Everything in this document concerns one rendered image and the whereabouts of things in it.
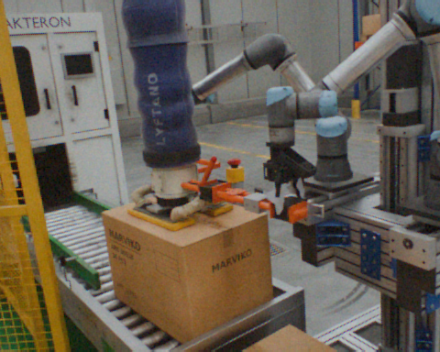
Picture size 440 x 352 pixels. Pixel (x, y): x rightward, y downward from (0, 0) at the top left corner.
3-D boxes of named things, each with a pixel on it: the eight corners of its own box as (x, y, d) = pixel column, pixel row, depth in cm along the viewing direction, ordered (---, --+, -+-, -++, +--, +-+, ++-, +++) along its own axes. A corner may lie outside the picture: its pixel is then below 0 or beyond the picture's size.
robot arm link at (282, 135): (300, 125, 133) (280, 129, 128) (301, 140, 134) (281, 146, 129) (280, 124, 139) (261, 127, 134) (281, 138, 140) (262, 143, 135)
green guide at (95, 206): (72, 201, 365) (71, 190, 363) (85, 197, 371) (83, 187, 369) (181, 258, 239) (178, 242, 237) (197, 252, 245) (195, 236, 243)
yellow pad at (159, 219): (126, 214, 191) (125, 202, 190) (148, 206, 197) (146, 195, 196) (173, 232, 165) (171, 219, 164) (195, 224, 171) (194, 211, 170)
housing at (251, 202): (243, 210, 150) (242, 197, 149) (258, 204, 154) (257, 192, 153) (258, 214, 144) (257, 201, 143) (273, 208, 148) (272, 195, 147)
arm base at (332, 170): (333, 170, 194) (332, 147, 191) (361, 176, 181) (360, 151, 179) (305, 178, 186) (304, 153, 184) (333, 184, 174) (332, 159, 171)
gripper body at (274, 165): (280, 176, 144) (278, 137, 141) (302, 180, 137) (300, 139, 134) (263, 181, 139) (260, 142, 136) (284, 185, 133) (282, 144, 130)
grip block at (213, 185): (198, 200, 166) (196, 184, 164) (219, 192, 172) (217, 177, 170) (213, 203, 159) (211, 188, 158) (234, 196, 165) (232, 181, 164)
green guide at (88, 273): (1, 219, 335) (-2, 207, 333) (16, 215, 341) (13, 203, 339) (80, 296, 209) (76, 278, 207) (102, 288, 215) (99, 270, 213)
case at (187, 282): (115, 296, 207) (101, 212, 197) (186, 266, 231) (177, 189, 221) (194, 353, 162) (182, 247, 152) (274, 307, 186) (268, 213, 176)
